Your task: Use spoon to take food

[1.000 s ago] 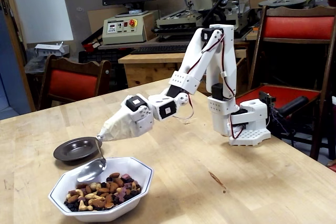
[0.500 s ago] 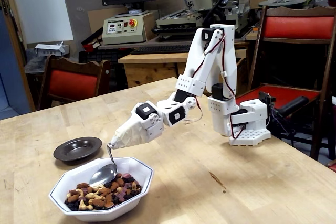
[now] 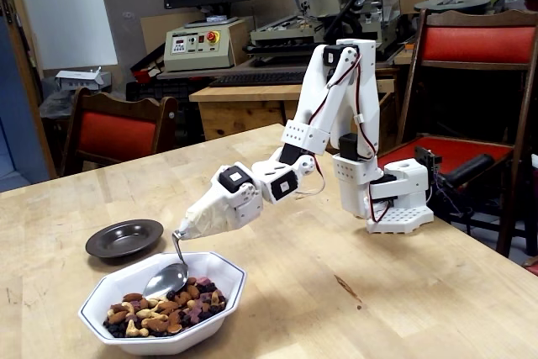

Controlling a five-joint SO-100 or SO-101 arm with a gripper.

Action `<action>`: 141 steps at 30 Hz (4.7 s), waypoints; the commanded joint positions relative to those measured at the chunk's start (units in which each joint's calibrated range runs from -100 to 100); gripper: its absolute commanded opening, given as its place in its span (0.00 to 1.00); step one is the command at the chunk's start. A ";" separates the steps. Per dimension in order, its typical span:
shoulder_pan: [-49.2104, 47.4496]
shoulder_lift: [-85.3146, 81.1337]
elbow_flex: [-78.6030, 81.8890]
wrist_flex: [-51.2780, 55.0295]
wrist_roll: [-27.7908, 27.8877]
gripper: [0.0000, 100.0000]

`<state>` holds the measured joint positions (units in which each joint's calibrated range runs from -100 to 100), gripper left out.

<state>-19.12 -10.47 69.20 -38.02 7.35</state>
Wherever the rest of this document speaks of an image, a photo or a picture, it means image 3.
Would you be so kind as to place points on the black controller circuit board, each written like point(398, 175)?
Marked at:
point(426, 157)

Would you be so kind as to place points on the wooden folding chair red cushions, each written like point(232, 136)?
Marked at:
point(475, 43)

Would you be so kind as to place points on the bent metal spoon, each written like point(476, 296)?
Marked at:
point(166, 281)

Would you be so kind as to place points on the black plastic crate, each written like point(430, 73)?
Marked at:
point(159, 91)

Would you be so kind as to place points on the white paper model box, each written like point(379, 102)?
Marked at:
point(77, 78)

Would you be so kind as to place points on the brown cardboard sheet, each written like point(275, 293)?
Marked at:
point(153, 35)

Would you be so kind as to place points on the cream masking tape wrap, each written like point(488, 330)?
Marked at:
point(206, 220)

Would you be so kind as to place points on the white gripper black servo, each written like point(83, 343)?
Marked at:
point(227, 204)

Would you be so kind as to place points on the grey board panel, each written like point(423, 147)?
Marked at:
point(126, 1)

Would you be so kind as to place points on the black keyboard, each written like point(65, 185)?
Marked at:
point(256, 78)

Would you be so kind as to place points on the red object at table edge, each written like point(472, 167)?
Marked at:
point(533, 268)

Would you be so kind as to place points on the wooden chair red backrest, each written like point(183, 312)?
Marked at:
point(117, 134)

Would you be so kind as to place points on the beige control box red button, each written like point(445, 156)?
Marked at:
point(197, 50)

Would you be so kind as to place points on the dark metal plate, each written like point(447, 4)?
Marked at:
point(122, 237)

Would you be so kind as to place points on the mixed nuts and raisins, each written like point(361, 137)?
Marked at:
point(168, 321)

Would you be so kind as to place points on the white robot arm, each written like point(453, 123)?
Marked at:
point(412, 195)

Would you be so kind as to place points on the white octagonal bowl blue rim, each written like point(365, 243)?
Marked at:
point(218, 272)

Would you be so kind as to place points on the wooden workbench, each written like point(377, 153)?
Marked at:
point(235, 92)

